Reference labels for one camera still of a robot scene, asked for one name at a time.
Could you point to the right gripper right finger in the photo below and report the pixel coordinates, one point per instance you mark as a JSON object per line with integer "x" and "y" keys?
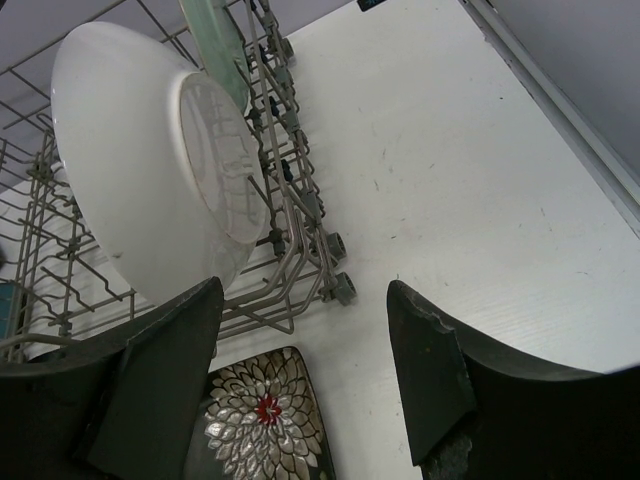
{"x": 477, "y": 408}

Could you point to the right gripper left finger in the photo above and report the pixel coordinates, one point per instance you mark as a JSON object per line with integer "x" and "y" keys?
{"x": 119, "y": 405}

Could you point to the black floral square plate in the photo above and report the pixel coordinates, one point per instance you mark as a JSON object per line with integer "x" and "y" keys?
{"x": 259, "y": 418}

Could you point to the teal square plate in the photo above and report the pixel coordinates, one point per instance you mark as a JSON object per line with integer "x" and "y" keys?
{"x": 9, "y": 308}

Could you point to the pale green plate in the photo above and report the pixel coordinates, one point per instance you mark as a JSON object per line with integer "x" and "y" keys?
{"x": 220, "y": 45}

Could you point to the right black table label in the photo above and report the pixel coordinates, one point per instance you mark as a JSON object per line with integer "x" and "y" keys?
{"x": 366, "y": 5}

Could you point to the grey wire dish rack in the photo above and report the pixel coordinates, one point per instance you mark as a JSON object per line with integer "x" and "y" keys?
{"x": 70, "y": 289}

